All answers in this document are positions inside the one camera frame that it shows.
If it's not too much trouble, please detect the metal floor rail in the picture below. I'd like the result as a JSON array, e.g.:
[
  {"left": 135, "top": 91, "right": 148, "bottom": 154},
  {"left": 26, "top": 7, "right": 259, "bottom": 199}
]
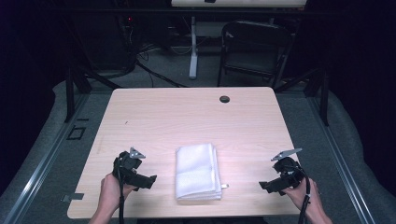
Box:
[
  {"left": 3, "top": 92, "right": 91, "bottom": 224},
  {"left": 306, "top": 96, "right": 376, "bottom": 224}
]

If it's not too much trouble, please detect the person's left hand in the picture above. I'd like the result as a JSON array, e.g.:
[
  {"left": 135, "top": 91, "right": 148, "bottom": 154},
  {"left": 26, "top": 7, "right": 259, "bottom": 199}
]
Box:
[{"left": 100, "top": 172, "right": 138, "bottom": 213}]

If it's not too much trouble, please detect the person's right hand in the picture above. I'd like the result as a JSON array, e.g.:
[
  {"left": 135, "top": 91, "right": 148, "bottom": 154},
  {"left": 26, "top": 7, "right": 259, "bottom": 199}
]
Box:
[{"left": 281, "top": 177, "right": 322, "bottom": 217}]

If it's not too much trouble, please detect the dark computer tower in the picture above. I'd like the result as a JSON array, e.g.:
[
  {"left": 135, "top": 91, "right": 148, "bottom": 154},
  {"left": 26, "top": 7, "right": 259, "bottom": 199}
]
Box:
[{"left": 71, "top": 12, "right": 138, "bottom": 72}]

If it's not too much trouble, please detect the black floor cable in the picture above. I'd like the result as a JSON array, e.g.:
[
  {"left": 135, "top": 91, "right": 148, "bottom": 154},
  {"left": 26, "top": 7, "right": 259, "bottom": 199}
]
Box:
[{"left": 134, "top": 59, "right": 189, "bottom": 89}]

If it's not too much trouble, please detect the black horizontal frame bar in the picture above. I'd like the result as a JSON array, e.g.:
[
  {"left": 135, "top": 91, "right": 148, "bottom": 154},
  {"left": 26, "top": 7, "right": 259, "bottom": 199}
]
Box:
[{"left": 52, "top": 7, "right": 344, "bottom": 17}]

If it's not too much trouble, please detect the white desk leg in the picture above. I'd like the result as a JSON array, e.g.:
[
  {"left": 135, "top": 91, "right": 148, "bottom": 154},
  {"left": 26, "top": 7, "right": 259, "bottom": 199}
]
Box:
[{"left": 189, "top": 16, "right": 199, "bottom": 80}]

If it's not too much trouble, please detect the white desk top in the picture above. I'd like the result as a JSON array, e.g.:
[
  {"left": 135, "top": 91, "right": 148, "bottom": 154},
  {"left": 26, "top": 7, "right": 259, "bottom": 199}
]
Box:
[{"left": 171, "top": 0, "right": 307, "bottom": 8}]

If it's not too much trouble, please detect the black folding chair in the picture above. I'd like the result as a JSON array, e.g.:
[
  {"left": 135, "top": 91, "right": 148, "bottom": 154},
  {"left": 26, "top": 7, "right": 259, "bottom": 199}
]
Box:
[{"left": 217, "top": 20, "right": 295, "bottom": 90}]

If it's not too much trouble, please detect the grey table bracket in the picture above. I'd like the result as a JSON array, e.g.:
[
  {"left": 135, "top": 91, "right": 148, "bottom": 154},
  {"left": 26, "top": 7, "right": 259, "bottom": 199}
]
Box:
[{"left": 61, "top": 192, "right": 85, "bottom": 203}]

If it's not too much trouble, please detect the white mesh laundry bag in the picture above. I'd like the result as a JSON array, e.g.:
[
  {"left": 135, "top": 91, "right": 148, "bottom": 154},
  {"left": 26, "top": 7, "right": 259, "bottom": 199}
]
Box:
[{"left": 175, "top": 143, "right": 230, "bottom": 202}]

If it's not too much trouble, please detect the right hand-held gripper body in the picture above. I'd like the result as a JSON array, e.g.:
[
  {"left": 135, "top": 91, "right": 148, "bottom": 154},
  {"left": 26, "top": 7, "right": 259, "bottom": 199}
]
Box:
[{"left": 270, "top": 147, "right": 308, "bottom": 190}]

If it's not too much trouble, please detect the black metal frame stand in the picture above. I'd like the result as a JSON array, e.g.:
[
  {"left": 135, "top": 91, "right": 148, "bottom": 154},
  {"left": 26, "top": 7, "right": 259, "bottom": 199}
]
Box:
[
  {"left": 64, "top": 60, "right": 123, "bottom": 124},
  {"left": 274, "top": 66, "right": 331, "bottom": 127}
]

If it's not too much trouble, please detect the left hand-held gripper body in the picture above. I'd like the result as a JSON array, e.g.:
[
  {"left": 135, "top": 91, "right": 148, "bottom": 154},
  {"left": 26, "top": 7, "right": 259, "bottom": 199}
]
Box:
[{"left": 112, "top": 147, "right": 147, "bottom": 189}]

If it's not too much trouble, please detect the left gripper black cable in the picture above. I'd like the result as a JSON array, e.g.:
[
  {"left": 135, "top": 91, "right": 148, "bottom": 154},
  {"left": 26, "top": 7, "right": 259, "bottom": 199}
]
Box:
[{"left": 115, "top": 158, "right": 125, "bottom": 224}]

